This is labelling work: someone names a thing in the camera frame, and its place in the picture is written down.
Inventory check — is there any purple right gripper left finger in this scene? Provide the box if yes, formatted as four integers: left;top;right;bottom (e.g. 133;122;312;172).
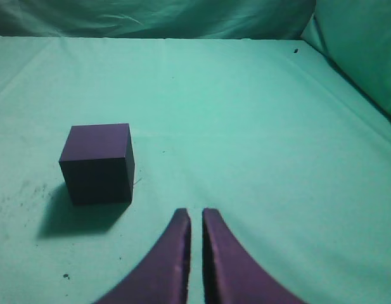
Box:
97;208;191;303

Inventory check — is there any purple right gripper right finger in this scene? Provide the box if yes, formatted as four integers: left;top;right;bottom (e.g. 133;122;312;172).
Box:
202;208;303;303

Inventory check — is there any purple cube block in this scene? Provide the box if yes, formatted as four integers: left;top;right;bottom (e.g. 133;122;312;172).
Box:
59;123;135;206

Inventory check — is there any green table cloth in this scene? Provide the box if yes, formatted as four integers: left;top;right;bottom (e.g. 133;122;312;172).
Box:
0;0;391;304

